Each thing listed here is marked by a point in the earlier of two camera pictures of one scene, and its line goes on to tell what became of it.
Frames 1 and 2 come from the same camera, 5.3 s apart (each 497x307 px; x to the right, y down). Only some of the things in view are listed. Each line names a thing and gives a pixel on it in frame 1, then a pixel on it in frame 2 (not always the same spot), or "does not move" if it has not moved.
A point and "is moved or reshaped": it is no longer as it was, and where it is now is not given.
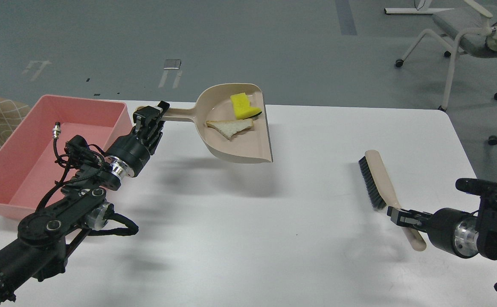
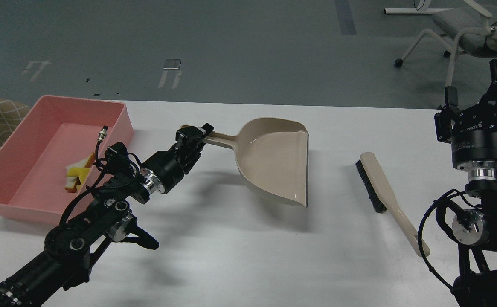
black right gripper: [451, 230] -> [481, 140]
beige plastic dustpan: [250, 145] is moved or reshaped
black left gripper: [130, 155] -> [171, 165]
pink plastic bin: [31, 160] does not move
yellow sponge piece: [242, 107] is moved or reshaped
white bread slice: [227, 128] -> [71, 182]
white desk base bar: [408, 11] does not move
